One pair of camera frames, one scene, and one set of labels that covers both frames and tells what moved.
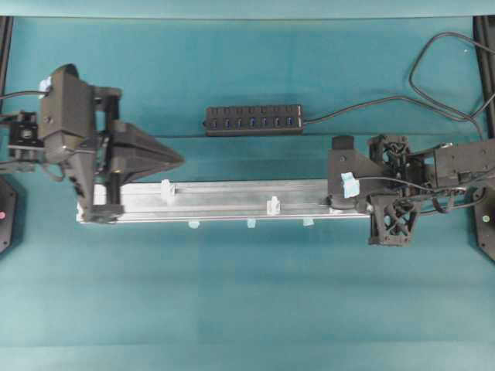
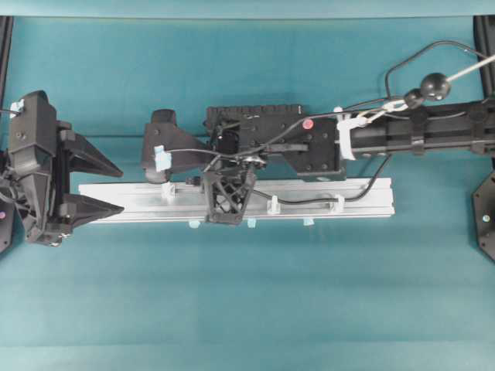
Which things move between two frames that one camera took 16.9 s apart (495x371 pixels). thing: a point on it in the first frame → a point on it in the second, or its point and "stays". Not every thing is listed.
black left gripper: [107, 160] → [48, 213]
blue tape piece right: [308, 222] stays
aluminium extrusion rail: [205, 200] stays
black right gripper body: [394, 168] → [229, 178]
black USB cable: [421, 98] → [292, 123]
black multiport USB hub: [254, 120] stays
